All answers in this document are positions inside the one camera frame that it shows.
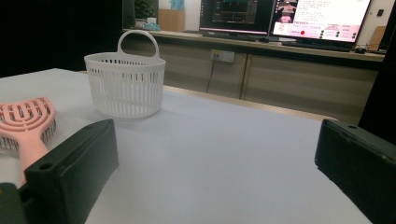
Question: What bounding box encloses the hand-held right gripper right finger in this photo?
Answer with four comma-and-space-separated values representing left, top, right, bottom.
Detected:
314, 119, 396, 224

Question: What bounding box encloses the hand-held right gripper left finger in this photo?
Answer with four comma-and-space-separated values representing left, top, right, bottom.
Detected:
18, 119, 120, 224

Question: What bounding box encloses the pink hairbrush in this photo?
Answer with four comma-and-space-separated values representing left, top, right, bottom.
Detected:
0, 96, 58, 185

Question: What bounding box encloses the white plastic basket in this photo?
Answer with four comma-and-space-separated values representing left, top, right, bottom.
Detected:
83, 29, 166, 119

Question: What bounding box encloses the long wooden desk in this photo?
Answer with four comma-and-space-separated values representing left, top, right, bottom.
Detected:
122, 28, 387, 125

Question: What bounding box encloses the black keyboard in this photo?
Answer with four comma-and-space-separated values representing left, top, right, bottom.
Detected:
281, 41, 354, 53
202, 32, 260, 42

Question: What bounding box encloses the bright computer monitor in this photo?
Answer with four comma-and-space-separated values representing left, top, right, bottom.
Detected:
270, 0, 373, 44

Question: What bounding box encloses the blue tissue pack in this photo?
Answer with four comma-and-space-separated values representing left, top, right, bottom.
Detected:
143, 21, 162, 32

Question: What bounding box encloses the white power outlet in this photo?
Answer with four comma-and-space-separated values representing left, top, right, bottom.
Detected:
210, 49, 235, 63

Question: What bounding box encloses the green plant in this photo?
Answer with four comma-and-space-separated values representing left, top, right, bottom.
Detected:
134, 0, 157, 20

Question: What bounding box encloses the cardboard box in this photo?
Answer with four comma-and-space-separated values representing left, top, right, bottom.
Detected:
158, 8, 186, 33

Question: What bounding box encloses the dark computer monitor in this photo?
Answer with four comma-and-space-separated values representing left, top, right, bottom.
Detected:
199, 0, 276, 35

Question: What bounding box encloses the black power cable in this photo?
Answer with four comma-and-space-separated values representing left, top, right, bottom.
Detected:
206, 60, 218, 93

